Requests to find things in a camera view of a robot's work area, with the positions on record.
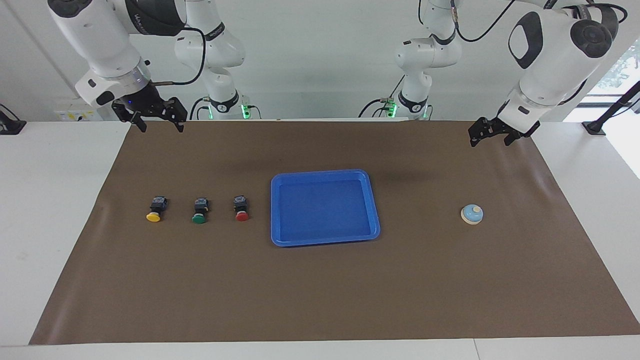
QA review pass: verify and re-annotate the yellow push button switch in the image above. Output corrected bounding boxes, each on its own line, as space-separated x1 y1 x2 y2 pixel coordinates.
145 196 168 223

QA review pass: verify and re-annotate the green push button switch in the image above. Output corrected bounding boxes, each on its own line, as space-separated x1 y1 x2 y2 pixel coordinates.
191 197 210 225

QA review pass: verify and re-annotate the light blue service bell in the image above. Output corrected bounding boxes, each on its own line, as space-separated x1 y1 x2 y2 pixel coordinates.
460 204 484 225

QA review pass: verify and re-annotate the blue plastic tray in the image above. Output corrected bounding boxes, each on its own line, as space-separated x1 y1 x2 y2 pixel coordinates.
270 169 382 248

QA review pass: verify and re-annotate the black clamp stand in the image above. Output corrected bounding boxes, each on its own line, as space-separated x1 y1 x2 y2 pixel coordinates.
581 80 640 136

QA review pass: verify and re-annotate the brown table mat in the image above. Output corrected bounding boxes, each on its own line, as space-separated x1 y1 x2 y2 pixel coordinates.
29 120 640 346

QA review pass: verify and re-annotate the black right base cable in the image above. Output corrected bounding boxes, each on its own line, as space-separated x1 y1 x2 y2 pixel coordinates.
189 96 211 121

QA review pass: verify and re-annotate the black base cable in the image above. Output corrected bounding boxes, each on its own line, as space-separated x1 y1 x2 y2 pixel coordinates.
358 75 407 119
189 96 211 121

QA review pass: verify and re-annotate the white wall outlet box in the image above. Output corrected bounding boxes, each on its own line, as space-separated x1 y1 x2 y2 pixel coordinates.
54 102 101 122

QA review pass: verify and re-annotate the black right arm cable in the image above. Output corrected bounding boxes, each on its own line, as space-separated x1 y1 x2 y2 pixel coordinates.
150 25 208 87

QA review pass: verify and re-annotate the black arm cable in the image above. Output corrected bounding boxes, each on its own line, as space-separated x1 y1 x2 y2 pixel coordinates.
150 25 208 87
450 0 628 43

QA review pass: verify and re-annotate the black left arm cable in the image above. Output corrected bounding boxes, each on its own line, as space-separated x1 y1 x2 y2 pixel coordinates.
450 0 628 43

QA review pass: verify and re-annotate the black left base cable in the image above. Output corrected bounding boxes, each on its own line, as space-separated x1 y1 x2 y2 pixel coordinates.
358 75 407 119

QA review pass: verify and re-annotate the black table mount bracket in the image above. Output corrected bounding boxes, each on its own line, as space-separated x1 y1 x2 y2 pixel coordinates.
0 104 27 135

